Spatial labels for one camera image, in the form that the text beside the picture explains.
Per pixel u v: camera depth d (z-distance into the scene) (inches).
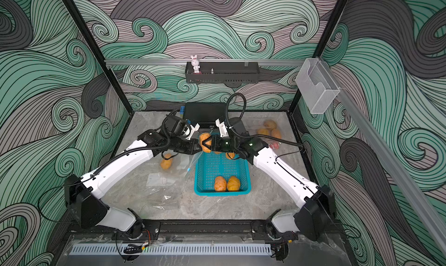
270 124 42.6
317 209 15.1
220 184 32.1
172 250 27.4
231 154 36.6
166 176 34.5
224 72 37.7
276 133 40.5
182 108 46.5
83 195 15.5
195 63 35.0
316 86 30.7
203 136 28.7
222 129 26.8
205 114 46.7
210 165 37.4
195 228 29.8
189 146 26.3
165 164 34.9
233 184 32.1
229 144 24.4
